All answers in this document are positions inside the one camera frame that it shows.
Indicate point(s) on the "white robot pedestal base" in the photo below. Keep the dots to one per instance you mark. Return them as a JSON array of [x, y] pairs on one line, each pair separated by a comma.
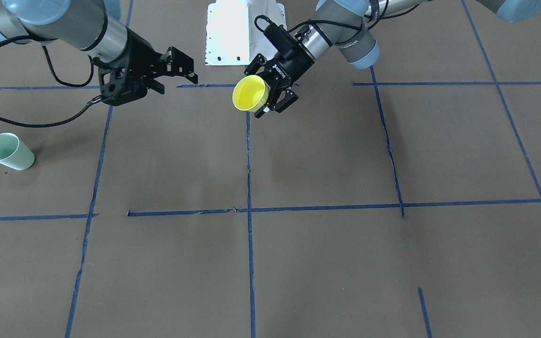
[[231, 37]]

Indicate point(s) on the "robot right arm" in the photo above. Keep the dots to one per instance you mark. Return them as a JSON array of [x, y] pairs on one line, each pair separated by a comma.
[[91, 26]]

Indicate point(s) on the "light green cup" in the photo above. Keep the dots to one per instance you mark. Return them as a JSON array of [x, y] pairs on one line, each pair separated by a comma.
[[14, 153]]

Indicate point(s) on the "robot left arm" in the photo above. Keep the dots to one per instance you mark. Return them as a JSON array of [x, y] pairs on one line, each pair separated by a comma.
[[342, 24]]

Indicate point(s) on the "yellow cup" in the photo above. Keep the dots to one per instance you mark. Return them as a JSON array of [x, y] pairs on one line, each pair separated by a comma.
[[250, 93]]

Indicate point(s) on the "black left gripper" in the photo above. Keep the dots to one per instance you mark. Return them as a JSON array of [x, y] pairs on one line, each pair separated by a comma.
[[292, 65]]

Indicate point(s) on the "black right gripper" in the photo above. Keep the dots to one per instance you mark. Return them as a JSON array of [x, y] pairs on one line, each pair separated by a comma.
[[140, 53]]

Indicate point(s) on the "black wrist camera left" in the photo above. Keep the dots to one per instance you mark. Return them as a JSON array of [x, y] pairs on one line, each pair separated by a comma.
[[287, 47]]

